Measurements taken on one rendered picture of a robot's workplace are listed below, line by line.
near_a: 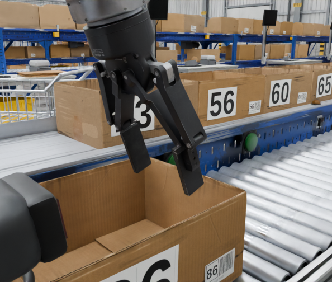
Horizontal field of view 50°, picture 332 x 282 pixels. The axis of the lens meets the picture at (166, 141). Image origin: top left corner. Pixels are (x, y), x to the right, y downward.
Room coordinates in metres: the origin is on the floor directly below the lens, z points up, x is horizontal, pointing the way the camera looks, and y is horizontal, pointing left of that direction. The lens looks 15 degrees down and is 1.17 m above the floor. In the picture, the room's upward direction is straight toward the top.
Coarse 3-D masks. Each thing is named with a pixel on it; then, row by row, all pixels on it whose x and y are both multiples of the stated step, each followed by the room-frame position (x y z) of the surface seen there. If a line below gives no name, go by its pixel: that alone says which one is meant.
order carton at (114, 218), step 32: (128, 160) 0.77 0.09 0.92; (64, 192) 0.66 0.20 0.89; (96, 192) 0.71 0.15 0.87; (128, 192) 0.77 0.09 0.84; (160, 192) 0.76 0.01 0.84; (224, 192) 0.63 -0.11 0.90; (64, 224) 0.66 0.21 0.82; (96, 224) 0.71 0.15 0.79; (128, 224) 0.76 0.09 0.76; (160, 224) 0.76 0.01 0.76; (192, 224) 0.49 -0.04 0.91; (224, 224) 0.55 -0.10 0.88; (64, 256) 0.64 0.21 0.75; (96, 256) 0.64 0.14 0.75; (128, 256) 0.41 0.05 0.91; (192, 256) 0.49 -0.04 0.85
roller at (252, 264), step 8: (248, 256) 0.65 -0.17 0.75; (256, 256) 0.65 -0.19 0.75; (248, 264) 0.63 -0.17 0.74; (256, 264) 0.63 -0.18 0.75; (264, 264) 0.62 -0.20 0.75; (272, 264) 0.63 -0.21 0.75; (248, 272) 0.63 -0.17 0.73; (256, 272) 0.62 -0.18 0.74; (264, 272) 0.61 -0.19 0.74; (272, 272) 0.60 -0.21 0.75; (280, 272) 0.60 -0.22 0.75; (288, 272) 0.60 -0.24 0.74; (264, 280) 0.60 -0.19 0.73; (272, 280) 0.59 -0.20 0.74; (280, 280) 0.58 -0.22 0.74
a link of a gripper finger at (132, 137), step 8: (128, 128) 0.49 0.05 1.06; (136, 128) 0.50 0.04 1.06; (128, 136) 0.49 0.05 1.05; (136, 136) 0.50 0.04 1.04; (128, 144) 0.49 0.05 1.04; (136, 144) 0.50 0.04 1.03; (144, 144) 0.51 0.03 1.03; (128, 152) 0.49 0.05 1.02; (136, 152) 0.50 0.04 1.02; (144, 152) 0.51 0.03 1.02; (136, 160) 0.50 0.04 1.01; (144, 160) 0.51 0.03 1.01; (136, 168) 0.50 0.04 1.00
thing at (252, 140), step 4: (248, 136) 1.30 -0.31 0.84; (252, 136) 1.31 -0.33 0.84; (256, 136) 1.32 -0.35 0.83; (248, 140) 1.29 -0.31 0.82; (252, 140) 1.31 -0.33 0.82; (256, 140) 1.32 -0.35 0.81; (248, 144) 1.29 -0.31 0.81; (252, 144) 1.31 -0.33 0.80; (256, 144) 1.33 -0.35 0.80; (248, 148) 1.30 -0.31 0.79; (252, 148) 1.31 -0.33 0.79
